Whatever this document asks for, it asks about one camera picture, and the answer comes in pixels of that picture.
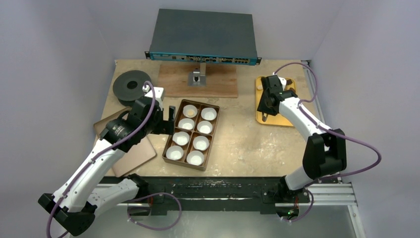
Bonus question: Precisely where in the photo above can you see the brown chocolate box tray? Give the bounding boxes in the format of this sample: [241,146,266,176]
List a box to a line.
[162,99,220,171]

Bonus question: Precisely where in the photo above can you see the metal tweezers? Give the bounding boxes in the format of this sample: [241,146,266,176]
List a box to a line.
[262,113,268,122]

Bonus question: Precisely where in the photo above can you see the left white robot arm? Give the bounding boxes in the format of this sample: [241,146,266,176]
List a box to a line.
[38,97,176,238]

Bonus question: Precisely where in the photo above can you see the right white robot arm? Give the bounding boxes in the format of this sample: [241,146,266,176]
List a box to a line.
[257,75,347,202]

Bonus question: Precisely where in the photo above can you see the white paper cup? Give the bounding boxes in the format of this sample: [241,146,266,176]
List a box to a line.
[182,105,198,119]
[186,150,205,166]
[165,145,184,160]
[197,120,213,134]
[172,131,190,146]
[201,107,217,121]
[178,118,195,130]
[193,135,210,151]

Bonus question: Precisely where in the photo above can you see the black filament spool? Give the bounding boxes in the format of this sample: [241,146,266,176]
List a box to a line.
[112,70,152,107]

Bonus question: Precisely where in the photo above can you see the yellow plastic tray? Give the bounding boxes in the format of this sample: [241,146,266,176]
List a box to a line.
[256,77,306,130]

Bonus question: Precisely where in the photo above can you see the brown box lid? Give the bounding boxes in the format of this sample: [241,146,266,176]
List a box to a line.
[93,107,157,177]

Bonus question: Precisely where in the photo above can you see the wooden board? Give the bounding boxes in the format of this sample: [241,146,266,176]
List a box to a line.
[157,62,238,98]

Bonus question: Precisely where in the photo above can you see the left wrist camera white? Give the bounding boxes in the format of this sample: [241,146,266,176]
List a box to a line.
[142,85,165,108]

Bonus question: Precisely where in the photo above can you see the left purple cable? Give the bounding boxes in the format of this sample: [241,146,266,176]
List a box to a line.
[46,80,183,238]

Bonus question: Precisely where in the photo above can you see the metal switch stand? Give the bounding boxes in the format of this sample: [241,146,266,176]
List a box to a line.
[187,62,207,87]

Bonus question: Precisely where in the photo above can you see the blue network switch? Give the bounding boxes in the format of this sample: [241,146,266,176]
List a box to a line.
[145,8,262,65]

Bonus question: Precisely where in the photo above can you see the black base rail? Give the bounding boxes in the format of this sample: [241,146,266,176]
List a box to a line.
[93,177,332,216]

